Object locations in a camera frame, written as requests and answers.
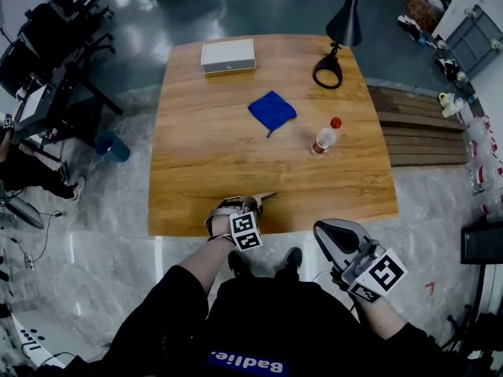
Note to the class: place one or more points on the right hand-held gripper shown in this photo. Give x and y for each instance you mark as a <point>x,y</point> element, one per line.
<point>377,275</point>

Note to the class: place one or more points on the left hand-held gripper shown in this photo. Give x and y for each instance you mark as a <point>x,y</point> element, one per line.
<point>245,230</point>

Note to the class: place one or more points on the person's right forearm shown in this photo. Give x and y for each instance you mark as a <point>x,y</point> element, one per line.
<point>381,320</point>

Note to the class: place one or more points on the person's left forearm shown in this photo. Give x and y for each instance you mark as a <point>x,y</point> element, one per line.
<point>206,259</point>

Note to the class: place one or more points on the person's right black shoe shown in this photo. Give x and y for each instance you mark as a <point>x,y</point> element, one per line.
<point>292,259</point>

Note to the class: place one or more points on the person's black shoe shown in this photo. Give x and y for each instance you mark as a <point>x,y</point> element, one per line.
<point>237,263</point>
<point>292,259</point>

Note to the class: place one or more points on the person's left black shoe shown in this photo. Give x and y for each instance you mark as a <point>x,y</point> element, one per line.
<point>237,263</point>

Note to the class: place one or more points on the clear bottle with red cap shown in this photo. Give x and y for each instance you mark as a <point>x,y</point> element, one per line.
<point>325,137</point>

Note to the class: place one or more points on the blue cloth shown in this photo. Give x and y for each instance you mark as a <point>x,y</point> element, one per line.
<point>272,110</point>

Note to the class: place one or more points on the person's black top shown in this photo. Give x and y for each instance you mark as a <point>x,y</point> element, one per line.
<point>275,328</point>

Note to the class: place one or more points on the wooden slat pallet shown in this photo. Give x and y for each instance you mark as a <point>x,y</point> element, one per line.
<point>420,132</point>

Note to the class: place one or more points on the black equipment box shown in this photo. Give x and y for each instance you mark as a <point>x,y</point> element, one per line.
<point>482,242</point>

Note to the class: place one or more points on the white flat box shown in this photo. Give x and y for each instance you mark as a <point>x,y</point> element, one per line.
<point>228,55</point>

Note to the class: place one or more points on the black tripod stand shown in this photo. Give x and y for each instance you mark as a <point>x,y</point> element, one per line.
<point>477,312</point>

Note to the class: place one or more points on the blue waste bin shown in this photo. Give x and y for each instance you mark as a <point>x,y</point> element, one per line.
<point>113,147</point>

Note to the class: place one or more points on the pile of clear plastic bottles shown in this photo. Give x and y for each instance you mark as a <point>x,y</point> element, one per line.
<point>487,163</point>

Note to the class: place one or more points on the white plastic jug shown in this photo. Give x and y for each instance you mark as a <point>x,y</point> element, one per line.
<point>450,105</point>

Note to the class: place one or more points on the black cone desk lamp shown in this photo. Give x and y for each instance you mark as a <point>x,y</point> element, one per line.
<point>344,22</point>

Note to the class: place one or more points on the pair of sneakers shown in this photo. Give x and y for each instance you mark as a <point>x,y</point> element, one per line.
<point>446,68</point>
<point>410,28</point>

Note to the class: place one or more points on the black desk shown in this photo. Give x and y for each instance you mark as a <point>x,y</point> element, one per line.
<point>70,96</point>

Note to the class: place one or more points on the white power strip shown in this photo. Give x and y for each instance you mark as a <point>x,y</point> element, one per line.
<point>29,260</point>

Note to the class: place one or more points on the gray wheeled cart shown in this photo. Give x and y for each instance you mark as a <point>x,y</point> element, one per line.
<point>475,39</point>

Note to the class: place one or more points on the brown cardboard box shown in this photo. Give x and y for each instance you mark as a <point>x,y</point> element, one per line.
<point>423,8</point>

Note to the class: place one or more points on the white device with black marks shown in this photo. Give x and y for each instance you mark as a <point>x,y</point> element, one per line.
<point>35,336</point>

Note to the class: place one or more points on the black office chair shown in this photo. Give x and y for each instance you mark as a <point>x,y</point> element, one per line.
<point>63,18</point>

